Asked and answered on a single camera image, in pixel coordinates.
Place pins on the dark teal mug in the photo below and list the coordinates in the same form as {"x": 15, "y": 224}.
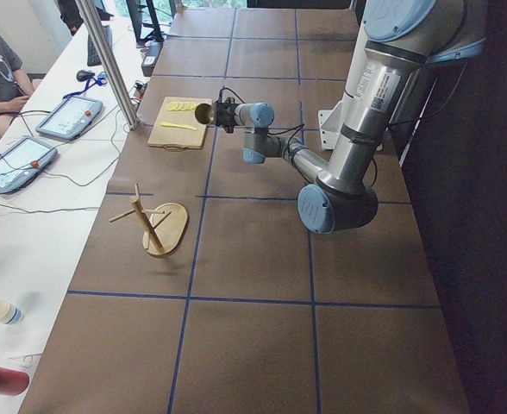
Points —
{"x": 204, "y": 113}

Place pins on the red bottle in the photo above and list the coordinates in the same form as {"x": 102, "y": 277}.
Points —
{"x": 12, "y": 382}

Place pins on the bamboo cutting board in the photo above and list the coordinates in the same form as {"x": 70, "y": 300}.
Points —
{"x": 178, "y": 138}

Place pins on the teach pendant upper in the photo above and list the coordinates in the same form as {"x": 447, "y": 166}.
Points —
{"x": 70, "y": 118}

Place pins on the black power box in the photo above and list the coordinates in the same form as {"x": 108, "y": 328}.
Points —
{"x": 150, "y": 56}

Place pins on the teach pendant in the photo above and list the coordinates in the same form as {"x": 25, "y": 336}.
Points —
{"x": 23, "y": 162}
{"x": 70, "y": 118}

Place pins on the teach pendant lower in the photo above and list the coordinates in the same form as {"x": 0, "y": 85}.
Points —
{"x": 23, "y": 162}

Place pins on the paper cup blue white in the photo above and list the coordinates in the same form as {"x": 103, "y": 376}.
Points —
{"x": 10, "y": 314}

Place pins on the black computer mouse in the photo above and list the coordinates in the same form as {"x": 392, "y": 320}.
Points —
{"x": 83, "y": 75}

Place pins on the aluminium frame post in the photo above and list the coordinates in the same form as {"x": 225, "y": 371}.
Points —
{"x": 88, "y": 12}

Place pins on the white pillar with base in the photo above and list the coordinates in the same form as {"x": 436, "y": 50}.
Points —
{"x": 361, "y": 117}

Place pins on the wooden cup storage rack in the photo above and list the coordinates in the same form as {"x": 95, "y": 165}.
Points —
{"x": 164, "y": 226}

